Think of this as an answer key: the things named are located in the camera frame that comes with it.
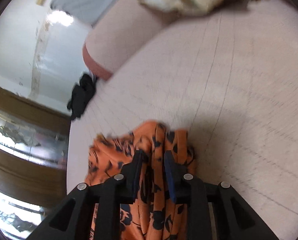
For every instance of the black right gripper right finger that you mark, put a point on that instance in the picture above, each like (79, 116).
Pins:
(214, 211)

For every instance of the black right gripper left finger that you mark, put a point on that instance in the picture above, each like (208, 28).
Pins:
(73, 217)

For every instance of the orange black floral garment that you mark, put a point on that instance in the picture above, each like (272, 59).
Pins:
(153, 215)

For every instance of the brown wooden glass cabinet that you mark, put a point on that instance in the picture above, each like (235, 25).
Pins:
(34, 144)

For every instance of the pink checked bed mattress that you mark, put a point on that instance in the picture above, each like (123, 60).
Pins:
(231, 79)

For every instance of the small tan wall plate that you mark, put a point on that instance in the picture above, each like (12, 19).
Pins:
(40, 2)

